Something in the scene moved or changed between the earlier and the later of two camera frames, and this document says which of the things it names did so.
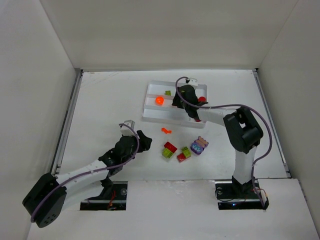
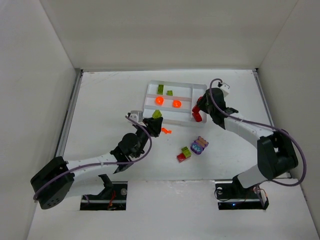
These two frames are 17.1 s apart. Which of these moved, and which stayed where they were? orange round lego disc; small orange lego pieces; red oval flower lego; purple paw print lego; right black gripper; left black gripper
Moved: right black gripper; left black gripper
Stayed: purple paw print lego; orange round lego disc; small orange lego pieces; red oval flower lego
